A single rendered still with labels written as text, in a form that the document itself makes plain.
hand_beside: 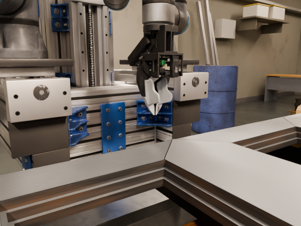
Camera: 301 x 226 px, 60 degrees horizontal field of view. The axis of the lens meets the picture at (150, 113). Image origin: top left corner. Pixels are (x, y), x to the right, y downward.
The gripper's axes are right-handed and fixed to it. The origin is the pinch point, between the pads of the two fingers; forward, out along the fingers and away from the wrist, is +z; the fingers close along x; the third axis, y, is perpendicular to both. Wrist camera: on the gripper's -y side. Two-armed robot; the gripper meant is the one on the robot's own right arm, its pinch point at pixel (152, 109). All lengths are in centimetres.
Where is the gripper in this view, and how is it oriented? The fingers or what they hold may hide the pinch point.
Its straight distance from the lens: 66.2
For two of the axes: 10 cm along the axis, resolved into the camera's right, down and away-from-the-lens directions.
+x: 8.4, -1.0, 5.4
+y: 5.5, 1.6, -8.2
